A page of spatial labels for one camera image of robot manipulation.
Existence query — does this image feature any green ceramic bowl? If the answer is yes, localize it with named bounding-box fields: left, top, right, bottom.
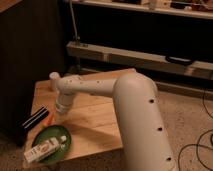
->
left=32, top=125, right=72, bottom=165

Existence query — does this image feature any metal pole stand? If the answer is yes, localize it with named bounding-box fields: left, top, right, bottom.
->
left=69, top=0, right=88, bottom=47

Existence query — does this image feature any black case handle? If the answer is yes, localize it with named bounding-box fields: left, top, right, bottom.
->
left=165, top=56, right=195, bottom=66

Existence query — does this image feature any white paper cup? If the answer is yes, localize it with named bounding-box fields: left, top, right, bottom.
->
left=49, top=72, right=60, bottom=91

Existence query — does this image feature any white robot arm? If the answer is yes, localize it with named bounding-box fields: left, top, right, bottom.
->
left=55, top=72, right=179, bottom=171

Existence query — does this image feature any orange carrot toy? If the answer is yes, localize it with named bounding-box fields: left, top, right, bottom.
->
left=43, top=113, right=54, bottom=127

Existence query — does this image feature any wooden shelf board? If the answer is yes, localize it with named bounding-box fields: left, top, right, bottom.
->
left=63, top=0, right=213, bottom=21

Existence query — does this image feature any long wooden case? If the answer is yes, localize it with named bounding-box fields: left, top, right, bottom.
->
left=66, top=41, right=213, bottom=79

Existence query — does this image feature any black striped box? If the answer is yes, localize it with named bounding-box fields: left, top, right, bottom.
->
left=21, top=107, right=49, bottom=131

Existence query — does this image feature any black floor cable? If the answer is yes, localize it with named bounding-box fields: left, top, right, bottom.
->
left=177, top=71, right=213, bottom=171

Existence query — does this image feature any dark wooden cabinet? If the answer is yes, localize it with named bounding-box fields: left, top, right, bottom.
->
left=0, top=0, right=65, bottom=146

